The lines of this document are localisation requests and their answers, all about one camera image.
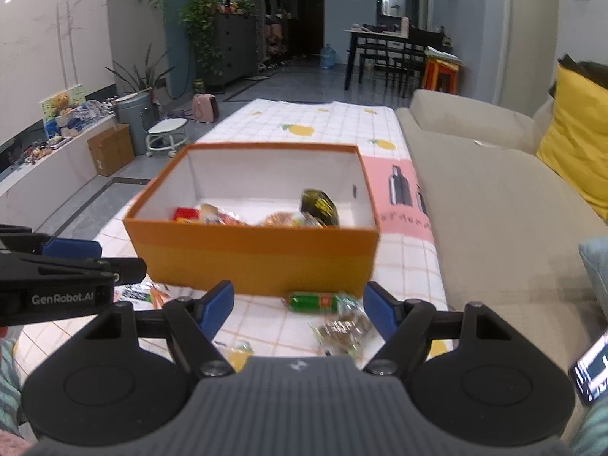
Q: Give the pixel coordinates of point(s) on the checkered fruit print tablecloth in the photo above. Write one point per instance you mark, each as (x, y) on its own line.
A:
(304, 114)

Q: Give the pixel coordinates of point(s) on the white round wheeled stool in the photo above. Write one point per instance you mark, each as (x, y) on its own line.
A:
(166, 126)

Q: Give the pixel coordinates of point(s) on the small pink heater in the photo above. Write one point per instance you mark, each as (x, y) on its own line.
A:
(205, 108)

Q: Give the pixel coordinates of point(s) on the yellow white snack packet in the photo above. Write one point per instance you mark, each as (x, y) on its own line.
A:
(216, 213)

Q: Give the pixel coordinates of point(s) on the white folded papers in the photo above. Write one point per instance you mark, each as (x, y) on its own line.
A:
(444, 54)

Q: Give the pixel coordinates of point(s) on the dark grey cabinet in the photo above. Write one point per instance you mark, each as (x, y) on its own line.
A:
(232, 47)

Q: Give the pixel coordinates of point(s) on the dark dining table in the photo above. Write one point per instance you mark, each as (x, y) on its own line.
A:
(375, 34)

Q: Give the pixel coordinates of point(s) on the orange stool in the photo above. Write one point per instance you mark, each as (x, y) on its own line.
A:
(439, 70)

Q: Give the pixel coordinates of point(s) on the green snack packet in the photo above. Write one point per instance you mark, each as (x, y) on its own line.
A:
(313, 302)

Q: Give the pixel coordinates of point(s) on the white low cabinet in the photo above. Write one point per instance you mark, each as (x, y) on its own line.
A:
(47, 171)

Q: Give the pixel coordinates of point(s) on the small yellow snack packet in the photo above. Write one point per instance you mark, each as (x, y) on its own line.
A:
(236, 356)

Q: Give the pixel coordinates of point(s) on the red snack packet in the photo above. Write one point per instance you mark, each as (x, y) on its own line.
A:
(186, 214)

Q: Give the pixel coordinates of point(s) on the smartphone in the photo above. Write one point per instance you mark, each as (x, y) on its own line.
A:
(593, 365)

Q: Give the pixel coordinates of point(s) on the white bottle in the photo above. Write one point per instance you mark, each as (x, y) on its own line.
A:
(405, 27)

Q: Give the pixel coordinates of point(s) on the light blue cushion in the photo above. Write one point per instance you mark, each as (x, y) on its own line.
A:
(598, 266)

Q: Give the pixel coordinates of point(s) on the brown snack clear packet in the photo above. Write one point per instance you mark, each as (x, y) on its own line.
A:
(342, 332)

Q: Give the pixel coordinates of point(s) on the grey metal bucket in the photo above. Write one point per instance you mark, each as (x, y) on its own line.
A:
(133, 123)

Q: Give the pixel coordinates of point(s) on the teal striped clothing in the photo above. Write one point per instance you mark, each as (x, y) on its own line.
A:
(593, 432)

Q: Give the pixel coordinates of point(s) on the orange strip snack packet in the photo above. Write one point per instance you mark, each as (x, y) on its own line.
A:
(285, 220)

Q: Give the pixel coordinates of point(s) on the long leaf potted plant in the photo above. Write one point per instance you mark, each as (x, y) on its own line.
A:
(142, 76)

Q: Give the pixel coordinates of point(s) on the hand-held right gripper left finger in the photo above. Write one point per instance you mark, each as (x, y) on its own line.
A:
(216, 308)

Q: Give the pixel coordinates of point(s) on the teddy bear picture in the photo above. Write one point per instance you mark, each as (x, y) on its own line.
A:
(61, 109)

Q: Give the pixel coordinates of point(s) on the yellow cushion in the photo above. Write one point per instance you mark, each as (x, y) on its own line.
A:
(579, 142)

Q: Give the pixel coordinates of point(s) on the shoe rack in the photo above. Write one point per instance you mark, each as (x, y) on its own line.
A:
(273, 40)

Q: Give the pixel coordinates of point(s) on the dark cushion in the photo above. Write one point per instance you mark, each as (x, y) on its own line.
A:
(593, 69)

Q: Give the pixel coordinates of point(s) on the dark dining chair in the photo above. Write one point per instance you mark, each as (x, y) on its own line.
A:
(375, 57)
(413, 40)

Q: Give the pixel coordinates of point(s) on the orange clear snack packet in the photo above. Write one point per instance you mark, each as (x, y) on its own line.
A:
(159, 298)

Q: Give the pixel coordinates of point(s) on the row of small toys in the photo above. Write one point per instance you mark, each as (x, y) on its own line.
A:
(232, 4)

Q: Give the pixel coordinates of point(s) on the black snack packet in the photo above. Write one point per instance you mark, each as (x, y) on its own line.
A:
(320, 206)

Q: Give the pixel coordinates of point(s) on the blue water jug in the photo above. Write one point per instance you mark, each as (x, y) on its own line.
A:
(327, 57)

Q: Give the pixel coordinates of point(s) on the orange cardboard box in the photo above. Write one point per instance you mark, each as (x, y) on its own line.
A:
(256, 256)

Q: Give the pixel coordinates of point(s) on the trailing green plant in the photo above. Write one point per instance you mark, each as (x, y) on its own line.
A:
(202, 19)

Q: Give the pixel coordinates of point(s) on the pink fuzzy cloth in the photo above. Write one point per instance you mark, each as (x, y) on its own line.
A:
(12, 444)

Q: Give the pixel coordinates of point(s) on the clear plastic bag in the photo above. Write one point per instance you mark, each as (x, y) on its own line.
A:
(97, 110)

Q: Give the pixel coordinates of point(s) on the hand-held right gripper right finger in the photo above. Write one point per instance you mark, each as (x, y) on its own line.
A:
(380, 308)

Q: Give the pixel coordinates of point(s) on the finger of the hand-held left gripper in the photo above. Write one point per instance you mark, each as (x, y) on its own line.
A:
(95, 270)
(71, 248)

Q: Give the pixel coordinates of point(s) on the brown cardboard carton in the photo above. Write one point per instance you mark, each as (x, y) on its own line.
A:
(107, 149)

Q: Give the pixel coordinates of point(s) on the beige sofa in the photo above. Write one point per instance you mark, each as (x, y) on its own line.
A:
(498, 223)

